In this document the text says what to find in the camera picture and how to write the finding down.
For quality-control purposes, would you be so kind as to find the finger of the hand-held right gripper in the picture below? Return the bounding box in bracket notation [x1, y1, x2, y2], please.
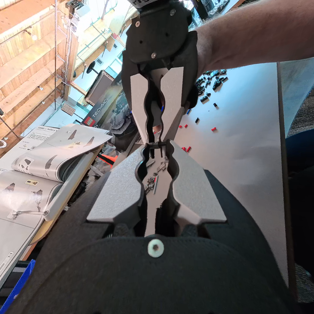
[130, 72, 156, 146]
[159, 66, 185, 143]

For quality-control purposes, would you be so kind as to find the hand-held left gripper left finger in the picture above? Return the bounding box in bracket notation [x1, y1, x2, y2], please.
[87, 143, 151, 237]

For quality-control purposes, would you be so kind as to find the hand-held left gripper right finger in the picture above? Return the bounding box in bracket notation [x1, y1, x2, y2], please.
[166, 140, 227, 236]

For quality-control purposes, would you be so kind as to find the small black lego piece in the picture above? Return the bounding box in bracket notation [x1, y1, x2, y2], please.
[147, 140, 170, 158]

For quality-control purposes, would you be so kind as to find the person's right forearm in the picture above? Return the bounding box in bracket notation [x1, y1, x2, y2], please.
[195, 0, 314, 79]

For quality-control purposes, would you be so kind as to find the pile of grey lego connectors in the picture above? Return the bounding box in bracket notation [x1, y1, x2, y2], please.
[144, 159, 168, 195]

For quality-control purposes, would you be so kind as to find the lego set box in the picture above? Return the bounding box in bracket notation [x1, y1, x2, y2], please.
[81, 76, 148, 154]

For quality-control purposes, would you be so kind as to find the pile of black lego pieces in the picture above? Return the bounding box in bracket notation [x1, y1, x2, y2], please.
[195, 69, 228, 102]

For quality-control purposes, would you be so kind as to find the lego instruction booklet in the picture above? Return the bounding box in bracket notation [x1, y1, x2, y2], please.
[0, 123, 113, 287]

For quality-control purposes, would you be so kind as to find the grey rectangular case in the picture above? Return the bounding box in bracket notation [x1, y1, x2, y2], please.
[84, 70, 115, 106]

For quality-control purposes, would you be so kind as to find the blue plastic storage bin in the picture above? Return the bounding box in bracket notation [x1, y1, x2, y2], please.
[0, 260, 36, 314]

